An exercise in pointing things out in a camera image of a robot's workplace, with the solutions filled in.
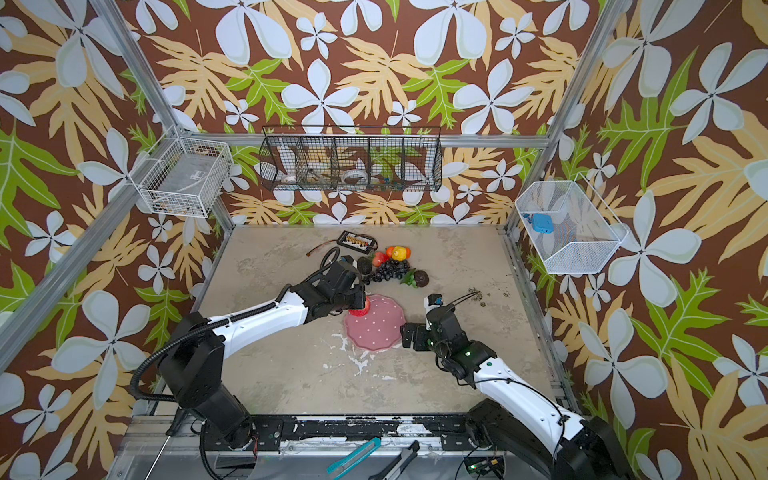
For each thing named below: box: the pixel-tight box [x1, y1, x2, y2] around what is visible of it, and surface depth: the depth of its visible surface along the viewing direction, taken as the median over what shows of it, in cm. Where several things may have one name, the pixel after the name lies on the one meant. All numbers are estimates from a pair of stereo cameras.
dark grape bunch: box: [363, 259, 410, 285], surface depth 103 cm
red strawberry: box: [372, 251, 391, 267], surface depth 107 cm
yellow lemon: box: [392, 246, 407, 261], surface depth 107 cm
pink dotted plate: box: [344, 294, 406, 351], surface depth 94 cm
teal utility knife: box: [326, 437, 382, 480], surface depth 72 cm
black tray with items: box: [336, 230, 375, 254], surface depth 117 cm
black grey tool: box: [369, 440, 420, 480], surface depth 71 cm
